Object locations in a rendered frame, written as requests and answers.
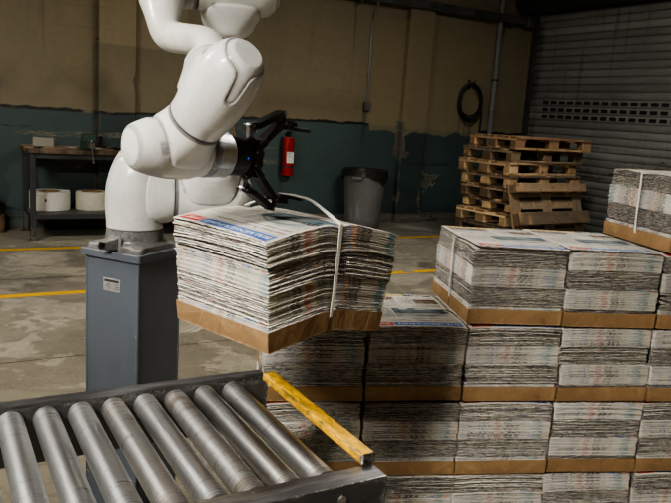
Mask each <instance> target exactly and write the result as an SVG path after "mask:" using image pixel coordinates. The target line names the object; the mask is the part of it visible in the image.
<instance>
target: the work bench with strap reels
mask: <svg viewBox="0 0 671 503"><path fill-rule="evenodd" d="M34 147H36V146H33V145H31V144H19V148H20V149H22V187H23V229H21V230H22V231H30V239H28V240H29V241H38V239H37V236H36V219H37V220H42V219H105V218H106V216H105V191H104V190H77V191H76V193H75V194H76V196H75V199H76V201H75V202H76V204H75V205H71V204H70V199H71V197H70V196H71V195H70V190H63V189H36V158H37V159H76V160H93V159H92V151H85V150H78V149H77V147H80V146H60V145H55V147H46V146H43V148H34ZM80 148H81V147H80ZM95 150H96V151H93V153H94V160H114V159H115V157H116V156H117V154H118V153H119V151H121V150H114V149H111V148H103V147H102V148H97V147H96V148H95ZM28 157H29V168H30V190H29V205H28ZM29 217H30V229H29Z"/></svg>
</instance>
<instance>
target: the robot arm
mask: <svg viewBox="0 0 671 503"><path fill-rule="evenodd" d="M280 1H281V0H139V4H140V6H141V9H142V11H143V14H144V16H145V19H146V22H147V26H148V29H149V32H150V34H151V37H152V38H153V40H154V42H155V43H156V44H157V45H158V46H159V47H160V48H161V49H163V50H165V51H167V52H170V53H176V54H185V55H187V56H186V58H185V61H184V66H183V70H182V74H181V77H180V80H179V82H178V85H177V88H178V92H177V94H176V96H175V98H174V99H173V101H172V102H171V104H170V105H169V106H168V107H166V108H165V109H164V110H162V111H161V112H159V113H157V114H155V116H154V117H146V118H142V119H139V120H137V121H135V122H132V123H130V124H128V125H127V126H126V127H125V129H124V130H123V133H122V137H121V151H119V153H118V154H117V156H116V157H115V159H114V161H113V163H112V165H111V168H110V171H109V174H108V178H107V181H106V188H105V216H106V233H105V237H104V238H102V239H98V240H94V241H90V242H89V248H96V249H99V250H102V251H115V252H125V253H129V254H133V255H142V254H145V253H148V252H156V251H161V250H165V249H171V248H175V247H176V244H175V241H172V240H168V239H164V237H163V223H167V222H171V221H173V220H174V219H173V216H177V215H181V214H185V213H189V212H193V211H197V210H202V209H208V208H216V207H225V206H244V205H245V204H246V203H248V202H250V201H251V200H252V199H253V200H254V201H255V202H256V203H258V204H259V205H260V206H262V207H263V208H264V209H267V210H272V211H273V210H274V209H275V203H283V204H286V203H287V202H288V199H292V200H297V201H302V200H303V198H299V197H295V196H290V195H285V194H280V193H275V191H274V190H273V188H272V187H271V186H270V184H269V183H268V181H267V180H266V178H265V175H264V173H263V172H262V170H261V167H262V166H263V157H264V154H265V152H264V150H263V148H265V147H266V146H267V145H268V144H269V141H270V140H271V139H272V138H273V137H274V136H276V135H277V134H278V133H279V132H280V131H281V130H282V129H284V130H290V131H297V132H304V133H310V132H311V130H309V129H303V128H297V124H298V123H297V122H295V121H290V120H287V119H286V115H287V111H284V110H274V111H272V112H270V113H268V114H266V115H264V116H262V117H260V118H258V119H256V120H254V121H252V122H244V123H243V126H244V128H246V135H245V136H244V137H236V136H233V133H234V126H235V123H236V122H237V121H238V120H239V119H240V118H241V116H242V115H243V114H244V113H245V111H246V110H247V109H248V107H249V106H250V104H251V103H252V101H253V100H254V99H255V97H256V95H257V94H258V92H259V90H260V88H261V85H262V82H263V79H264V74H265V66H264V62H263V59H262V56H261V54H260V53H259V51H258V50H257V49H256V47H255V46H253V45H252V44H251V43H250V42H248V41H247V39H248V37H249V36H250V35H251V34H252V32H253V31H254V30H255V28H256V26H257V24H258V22H259V21H260V18H267V17H269V16H271V15H272V14H274V13H275V12H276V10H277V8H278V7H279V5H280ZM184 9H190V10H200V14H201V20H202V23H203V25H204V26H202V25H195V24H187V23H181V20H182V15H183V10H184ZM269 124H271V125H270V126H269V127H267V128H266V129H265V130H264V131H263V132H262V133H261V134H260V135H259V136H258V137H253V133H255V132H257V131H258V130H259V129H261V128H263V127H265V126H267V125H269ZM250 178H252V179H253V180H254V181H255V183H256V184H257V186H258V187H259V189H260V190H261V191H262V193H263V194H264V196H265V197H264V196H263V195H261V194H260V193H259V192H258V191H256V190H255V189H253V188H252V184H251V182H250Z"/></svg>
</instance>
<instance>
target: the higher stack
mask: <svg viewBox="0 0 671 503"><path fill-rule="evenodd" d="M614 171H615V172H613V177H612V182H611V184H610V190H609V191H610V193H609V195H608V196H609V198H608V199H609V200H608V202H609V203H608V206H609V207H607V209H608V210H607V218H606V221H609V222H612V223H616V224H619V225H623V226H627V227H630V228H634V233H635V232H636V229H637V230H641V231H645V232H648V233H652V234H655V235H659V236H662V237H666V238H669V239H671V171H662V170H643V169H614ZM611 237H614V238H617V239H620V240H623V241H625V242H628V243H631V244H634V245H637V246H640V247H643V248H646V249H648V250H651V251H654V252H658V253H661V256H663V257H664V261H663V263H662V266H663V267H661V270H662V272H661V273H660V275H661V276H659V277H660V279H659V280H660V281H659V283H660V284H659V286H658V287H657V288H658V290H657V291H658V292H657V293H658V297H656V298H657V299H656V300H655V301H656V303H655V304H656V305H655V307H656V308H655V311H654V313H656V314H659V315H671V253H669V252H666V251H660V250H657V249H654V248H651V247H648V246H645V245H641V244H638V243H635V242H632V241H629V240H625V239H622V238H619V237H616V236H611ZM649 329H650V330H652V335H651V337H652V338H650V340H652V342H650V344H649V345H650V347H649V349H647V350H648V351H647V352H648V356H647V361H646V364H648V365H649V367H650V368H648V370H649V372H648V375H649V376H648V379H647V380H646V381H647V383H644V384H645V386H646V387H648V391H649V388H671V329H657V328H655V327H654V328H649ZM639 402H641V403H642V404H643V407H642V408H643V410H642V411H641V412H642V415H641V420H639V421H640V422H639V424H640V425H639V428H638V429H639V430H638V433H637V435H638V437H636V438H637V439H638V441H637V443H636V445H635V447H636V448H635V449H634V450H635V454H634V457H635V458H671V401H645V400H644V401H639ZM628 473H629V474H630V475H629V478H630V480H629V479H628V480H629V481H628V482H629V484H628V487H629V488H628V489H629V490H630V491H629V492H628V493H629V495H628V496H629V497H628V501H629V502H628V503H671V471H634V470H633V471H628Z"/></svg>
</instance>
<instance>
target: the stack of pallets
mask: <svg viewBox="0 0 671 503"><path fill-rule="evenodd" d="M484 138H489V139H488V144H484ZM570 143H575V144H577V149H576V150H570V149H569V148H570ZM591 145H592V141H587V140H574V139H561V138H549V137H533V136H516V135H498V134H481V133H470V143H469V145H464V146H463V147H464V154H463V157H459V167H458V168H459V169H461V172H462V178H461V179H460V180H461V191H460V192H461V193H463V194H462V196H463V203H462V205H456V217H455V225H456V226H459V227H475V228H495V229H512V226H511V225H510V217H509V214H511V212H510V209H509V207H508V205H510V203H509V198H508V197H507V189H506V185H508V184H514V183H557V180H558V179H566V183H579V180H580V178H581V177H578V176H575V175H576V174H575V172H576V166H577V164H579V165H581V164H582V163H581V159H582V156H583V153H591ZM477 150H483V155H478V154H477ZM537 154H538V159H537ZM560 155H568V162H560ZM473 162H476V163H479V167H474V166H473ZM502 166H504V168H503V167H502ZM530 166H534V170H530V169H529V167H530ZM553 166H558V167H562V173H553ZM474 175H480V176H481V178H480V179H475V178H474ZM535 179H536V182H535ZM475 187H479V188H480V191H476V190H475ZM476 199H479V200H482V203H476V202H475V200H476ZM470 211H473V212H475V214H470ZM468 223H471V224H475V226H469V225H468Z"/></svg>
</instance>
